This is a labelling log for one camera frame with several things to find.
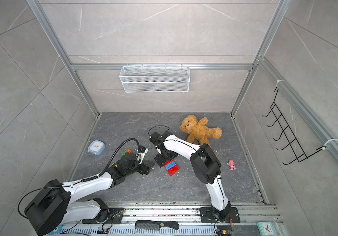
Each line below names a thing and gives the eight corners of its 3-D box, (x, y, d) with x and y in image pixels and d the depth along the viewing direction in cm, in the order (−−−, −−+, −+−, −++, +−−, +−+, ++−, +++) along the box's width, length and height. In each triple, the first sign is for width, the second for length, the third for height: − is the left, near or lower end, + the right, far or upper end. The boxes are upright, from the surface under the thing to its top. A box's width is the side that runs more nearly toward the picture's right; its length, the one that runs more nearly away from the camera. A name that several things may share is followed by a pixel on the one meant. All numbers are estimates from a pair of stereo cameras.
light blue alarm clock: (87, 151, 100) (85, 148, 97) (95, 141, 105) (93, 138, 102) (100, 156, 98) (98, 153, 95) (108, 146, 103) (106, 143, 100)
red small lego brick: (170, 177, 88) (170, 174, 85) (167, 172, 90) (167, 170, 87) (179, 171, 91) (179, 168, 87) (176, 167, 92) (176, 164, 89)
